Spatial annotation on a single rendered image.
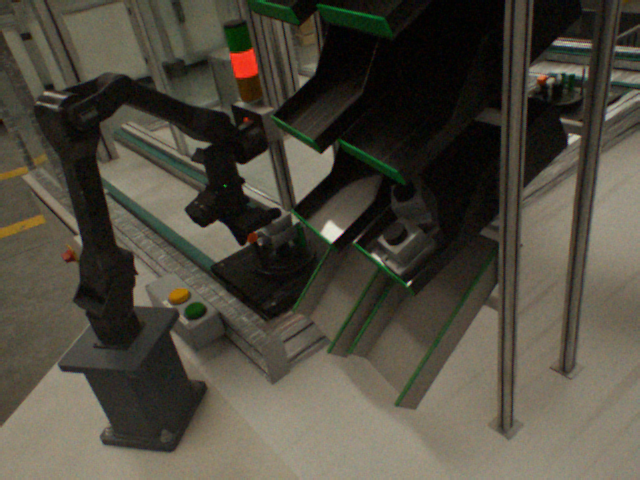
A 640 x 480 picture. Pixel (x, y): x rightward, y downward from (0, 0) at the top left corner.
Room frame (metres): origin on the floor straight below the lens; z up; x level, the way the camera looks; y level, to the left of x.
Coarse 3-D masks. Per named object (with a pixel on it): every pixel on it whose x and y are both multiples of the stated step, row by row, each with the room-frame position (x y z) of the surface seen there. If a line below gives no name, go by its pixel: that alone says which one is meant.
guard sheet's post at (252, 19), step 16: (240, 0) 1.23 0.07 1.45; (240, 16) 1.24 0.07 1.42; (256, 16) 1.24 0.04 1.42; (256, 32) 1.24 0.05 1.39; (256, 48) 1.23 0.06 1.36; (256, 64) 1.23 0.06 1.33; (272, 96) 1.24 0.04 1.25; (272, 144) 1.23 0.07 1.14; (272, 160) 1.24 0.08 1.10; (288, 176) 1.24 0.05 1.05; (288, 192) 1.24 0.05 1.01; (288, 208) 1.23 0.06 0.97
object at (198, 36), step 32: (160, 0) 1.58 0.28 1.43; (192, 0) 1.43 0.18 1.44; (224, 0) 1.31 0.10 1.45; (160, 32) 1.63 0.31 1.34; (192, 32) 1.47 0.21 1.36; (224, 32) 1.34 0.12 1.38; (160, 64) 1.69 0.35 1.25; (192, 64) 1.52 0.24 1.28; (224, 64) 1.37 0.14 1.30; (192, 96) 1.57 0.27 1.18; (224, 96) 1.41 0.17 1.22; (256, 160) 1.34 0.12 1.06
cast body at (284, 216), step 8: (272, 208) 1.02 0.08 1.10; (280, 208) 1.03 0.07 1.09; (272, 216) 0.99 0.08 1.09; (280, 216) 1.00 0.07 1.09; (288, 216) 1.00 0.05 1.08; (272, 224) 0.98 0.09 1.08; (280, 224) 0.99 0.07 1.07; (288, 224) 1.00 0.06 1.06; (296, 224) 1.03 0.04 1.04; (264, 232) 1.00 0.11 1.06; (272, 232) 0.99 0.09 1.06; (280, 232) 0.99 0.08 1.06; (288, 232) 1.00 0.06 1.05; (296, 232) 1.01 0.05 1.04; (264, 240) 1.00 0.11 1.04; (272, 240) 0.97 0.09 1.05; (280, 240) 0.98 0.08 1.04; (288, 240) 0.99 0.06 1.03; (272, 248) 0.98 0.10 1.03
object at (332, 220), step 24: (336, 168) 0.83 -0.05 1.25; (360, 168) 0.83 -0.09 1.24; (312, 192) 0.81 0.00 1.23; (336, 192) 0.81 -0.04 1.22; (360, 192) 0.77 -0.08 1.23; (384, 192) 0.72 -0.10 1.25; (312, 216) 0.78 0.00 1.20; (336, 216) 0.75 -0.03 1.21; (360, 216) 0.70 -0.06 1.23; (336, 240) 0.68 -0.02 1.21
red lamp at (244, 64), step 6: (234, 54) 1.21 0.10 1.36; (240, 54) 1.21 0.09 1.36; (246, 54) 1.21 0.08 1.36; (252, 54) 1.22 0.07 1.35; (234, 60) 1.21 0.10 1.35; (240, 60) 1.21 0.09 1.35; (246, 60) 1.21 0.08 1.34; (252, 60) 1.21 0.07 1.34; (234, 66) 1.22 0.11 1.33; (240, 66) 1.21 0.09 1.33; (246, 66) 1.21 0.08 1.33; (252, 66) 1.21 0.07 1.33; (240, 72) 1.21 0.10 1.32; (246, 72) 1.21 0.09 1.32; (252, 72) 1.21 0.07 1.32
